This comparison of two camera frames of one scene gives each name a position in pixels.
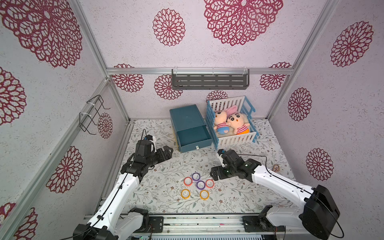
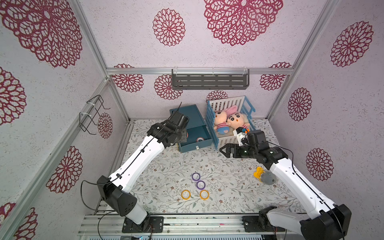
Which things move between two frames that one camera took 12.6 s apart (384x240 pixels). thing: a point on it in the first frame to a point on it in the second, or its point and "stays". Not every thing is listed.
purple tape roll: [199, 188] stays
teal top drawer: [193, 138] stays
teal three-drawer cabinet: [190, 130] stays
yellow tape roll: [204, 194] stays
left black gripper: [168, 154] to [183, 137]
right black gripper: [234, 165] to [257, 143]
